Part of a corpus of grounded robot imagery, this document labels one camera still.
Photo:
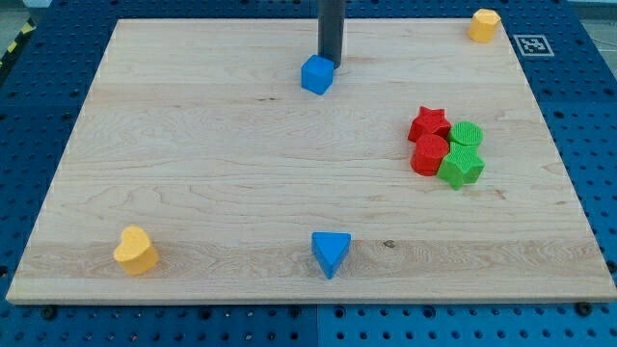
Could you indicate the blue triangle block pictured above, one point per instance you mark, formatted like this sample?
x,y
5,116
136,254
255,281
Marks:
x,y
330,250

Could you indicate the blue cube block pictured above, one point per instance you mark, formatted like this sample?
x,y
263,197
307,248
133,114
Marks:
x,y
317,74

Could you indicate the light wooden board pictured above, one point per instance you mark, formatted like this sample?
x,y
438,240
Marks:
x,y
199,132

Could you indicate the red cylinder block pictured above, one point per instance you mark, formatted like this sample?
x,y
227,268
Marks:
x,y
428,155

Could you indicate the red star block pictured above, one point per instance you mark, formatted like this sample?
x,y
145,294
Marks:
x,y
429,121

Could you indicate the green star block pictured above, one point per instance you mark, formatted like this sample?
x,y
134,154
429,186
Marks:
x,y
462,165

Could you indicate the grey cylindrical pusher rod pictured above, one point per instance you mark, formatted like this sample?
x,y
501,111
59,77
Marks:
x,y
331,15

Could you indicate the green cylinder block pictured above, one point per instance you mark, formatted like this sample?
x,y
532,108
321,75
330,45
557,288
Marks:
x,y
466,133

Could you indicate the yellow heart block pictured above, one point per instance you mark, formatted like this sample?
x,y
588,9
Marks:
x,y
136,253

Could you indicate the yellow hexagon block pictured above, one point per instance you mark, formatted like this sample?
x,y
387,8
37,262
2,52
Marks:
x,y
483,25

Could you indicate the white fiducial marker tag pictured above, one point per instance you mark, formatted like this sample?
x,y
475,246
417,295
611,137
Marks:
x,y
532,45

